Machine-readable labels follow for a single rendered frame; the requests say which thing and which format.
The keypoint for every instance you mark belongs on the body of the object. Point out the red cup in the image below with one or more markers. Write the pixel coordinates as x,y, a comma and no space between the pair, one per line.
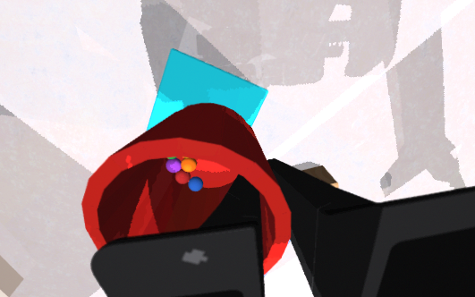
132,193

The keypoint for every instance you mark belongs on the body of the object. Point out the blue marble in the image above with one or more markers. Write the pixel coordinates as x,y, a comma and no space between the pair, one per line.
195,183

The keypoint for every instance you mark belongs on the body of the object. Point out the purple marble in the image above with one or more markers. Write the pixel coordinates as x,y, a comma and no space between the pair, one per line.
173,165

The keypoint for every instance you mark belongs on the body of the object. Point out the red marble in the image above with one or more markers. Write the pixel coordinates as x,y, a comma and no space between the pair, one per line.
182,177

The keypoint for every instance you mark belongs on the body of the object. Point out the wooden flat bar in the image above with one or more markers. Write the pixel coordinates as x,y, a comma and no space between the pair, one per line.
322,174

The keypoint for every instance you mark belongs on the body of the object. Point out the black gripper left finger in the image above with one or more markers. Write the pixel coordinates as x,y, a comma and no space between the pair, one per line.
225,253

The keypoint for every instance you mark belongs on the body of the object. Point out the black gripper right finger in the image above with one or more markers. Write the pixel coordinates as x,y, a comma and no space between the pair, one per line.
343,241

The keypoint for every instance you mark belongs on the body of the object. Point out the orange marble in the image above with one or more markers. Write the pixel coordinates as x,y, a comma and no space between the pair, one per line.
188,164

